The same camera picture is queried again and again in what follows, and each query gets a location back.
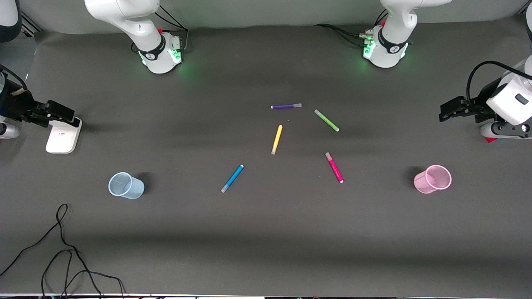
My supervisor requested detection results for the pink marker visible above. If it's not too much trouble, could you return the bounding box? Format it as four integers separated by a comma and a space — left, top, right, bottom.
325, 152, 344, 184

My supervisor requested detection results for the blue marker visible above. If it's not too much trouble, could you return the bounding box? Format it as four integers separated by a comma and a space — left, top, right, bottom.
220, 164, 244, 194

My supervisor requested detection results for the white stand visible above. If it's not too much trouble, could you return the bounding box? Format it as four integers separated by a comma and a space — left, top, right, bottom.
46, 118, 83, 154

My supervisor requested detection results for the pink plastic cup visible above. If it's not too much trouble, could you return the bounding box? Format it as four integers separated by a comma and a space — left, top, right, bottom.
414, 164, 452, 194

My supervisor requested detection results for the light blue plastic cup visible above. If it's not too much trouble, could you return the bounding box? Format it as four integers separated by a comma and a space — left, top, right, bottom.
108, 172, 145, 200

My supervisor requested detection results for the green marker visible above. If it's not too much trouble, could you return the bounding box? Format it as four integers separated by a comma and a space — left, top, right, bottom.
314, 109, 340, 132

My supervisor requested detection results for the yellow marker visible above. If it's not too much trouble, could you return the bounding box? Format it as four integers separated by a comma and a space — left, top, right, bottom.
271, 125, 283, 155

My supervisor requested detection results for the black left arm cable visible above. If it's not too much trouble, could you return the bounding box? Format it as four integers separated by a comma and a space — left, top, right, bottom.
466, 61, 532, 105

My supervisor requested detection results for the aluminium frame rail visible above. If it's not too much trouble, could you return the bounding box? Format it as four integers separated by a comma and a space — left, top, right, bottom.
19, 10, 44, 37

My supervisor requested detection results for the loose black table cable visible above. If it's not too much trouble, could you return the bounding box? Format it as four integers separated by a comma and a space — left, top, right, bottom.
0, 203, 125, 298

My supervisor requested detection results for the black left base cable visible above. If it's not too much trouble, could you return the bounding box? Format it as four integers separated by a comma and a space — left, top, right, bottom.
314, 8, 389, 46

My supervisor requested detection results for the black base cable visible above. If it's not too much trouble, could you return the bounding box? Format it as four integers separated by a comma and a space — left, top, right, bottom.
155, 4, 190, 52
314, 8, 389, 46

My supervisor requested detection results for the black right base cable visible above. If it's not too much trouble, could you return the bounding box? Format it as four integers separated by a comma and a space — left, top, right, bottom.
155, 4, 190, 52

